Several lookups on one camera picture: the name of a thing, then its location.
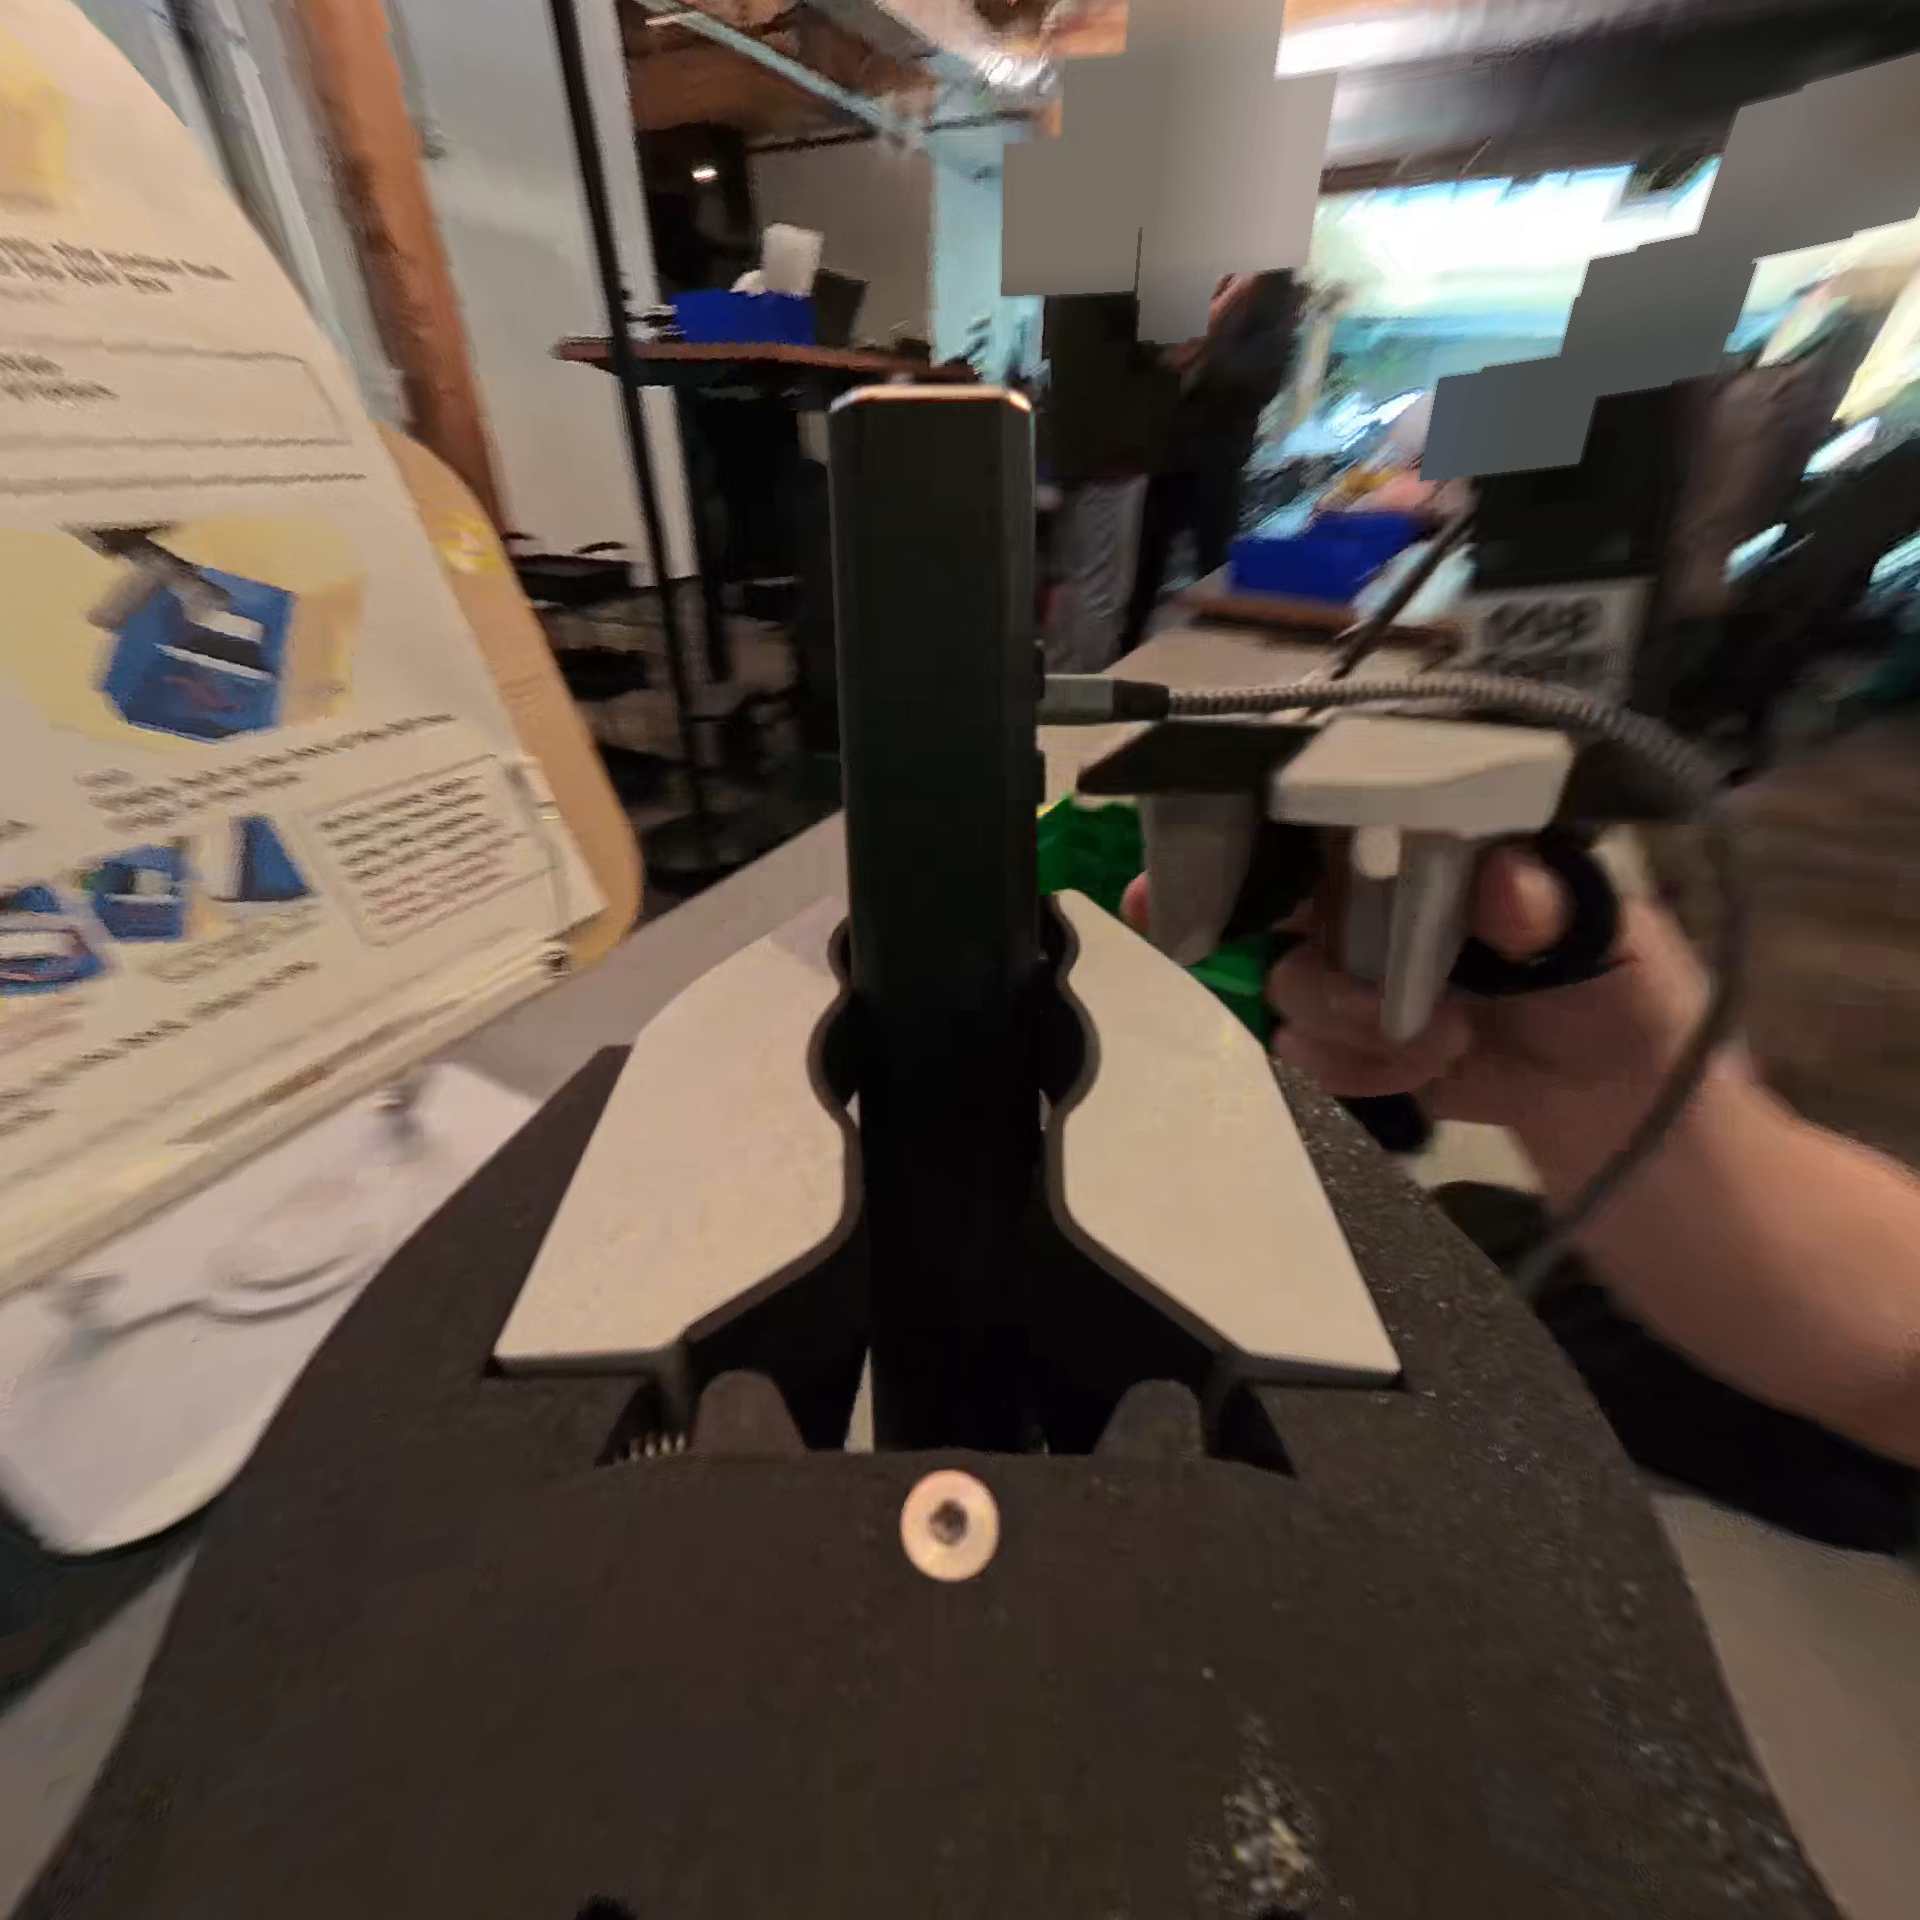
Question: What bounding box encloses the blue plastic bin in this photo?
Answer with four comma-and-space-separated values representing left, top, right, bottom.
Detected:
1230, 513, 1424, 600
675, 287, 820, 346

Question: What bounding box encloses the brown cardboard backing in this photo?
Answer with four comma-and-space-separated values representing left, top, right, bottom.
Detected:
376, 419, 648, 969

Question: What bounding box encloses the black white printed sign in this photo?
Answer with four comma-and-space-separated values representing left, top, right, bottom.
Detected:
1463, 588, 1654, 706

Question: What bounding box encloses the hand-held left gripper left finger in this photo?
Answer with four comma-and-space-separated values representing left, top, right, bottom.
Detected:
492, 900, 872, 1378

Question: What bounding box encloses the person's right hand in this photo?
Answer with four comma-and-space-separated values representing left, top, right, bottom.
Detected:
1123, 846, 1730, 1190

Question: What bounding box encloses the clear acrylic stand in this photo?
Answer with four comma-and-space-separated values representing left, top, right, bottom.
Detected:
0, 1056, 551, 1557

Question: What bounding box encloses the wooden post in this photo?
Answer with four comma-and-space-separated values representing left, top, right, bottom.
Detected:
292, 0, 504, 527

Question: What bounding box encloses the wooden table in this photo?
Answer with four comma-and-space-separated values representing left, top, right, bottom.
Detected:
557, 338, 976, 388

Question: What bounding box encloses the black floor pole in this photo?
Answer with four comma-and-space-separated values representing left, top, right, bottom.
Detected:
547, 0, 842, 890

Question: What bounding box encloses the person's right forearm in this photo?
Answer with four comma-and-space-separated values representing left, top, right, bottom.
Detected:
1561, 1049, 1920, 1469

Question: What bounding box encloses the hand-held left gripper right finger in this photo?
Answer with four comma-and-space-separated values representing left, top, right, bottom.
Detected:
1039, 890, 1408, 1385

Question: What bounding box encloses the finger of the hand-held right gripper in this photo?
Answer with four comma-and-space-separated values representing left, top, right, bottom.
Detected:
1267, 716, 1579, 1047
1078, 724, 1326, 972

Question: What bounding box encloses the green cloth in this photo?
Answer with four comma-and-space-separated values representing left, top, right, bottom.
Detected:
1035, 793, 1277, 1044

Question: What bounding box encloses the printed instruction sheet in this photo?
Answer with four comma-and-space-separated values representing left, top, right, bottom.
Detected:
0, 0, 609, 1300

